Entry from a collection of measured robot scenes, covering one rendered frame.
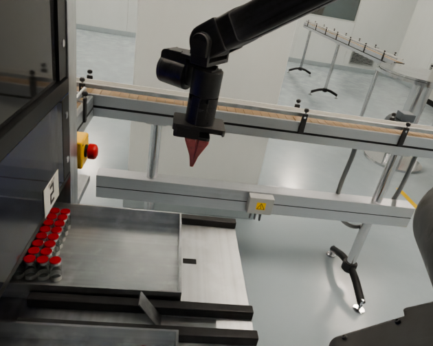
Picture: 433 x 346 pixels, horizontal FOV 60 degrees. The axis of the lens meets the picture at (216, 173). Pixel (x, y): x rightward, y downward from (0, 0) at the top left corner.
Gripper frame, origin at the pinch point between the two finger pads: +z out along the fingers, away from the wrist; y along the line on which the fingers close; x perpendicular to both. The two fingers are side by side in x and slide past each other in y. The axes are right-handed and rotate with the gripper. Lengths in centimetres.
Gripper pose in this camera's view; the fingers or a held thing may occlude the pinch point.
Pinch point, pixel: (192, 161)
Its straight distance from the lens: 79.3
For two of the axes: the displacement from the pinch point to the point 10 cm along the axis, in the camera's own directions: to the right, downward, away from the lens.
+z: -1.9, 8.7, 4.6
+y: -9.8, -1.4, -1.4
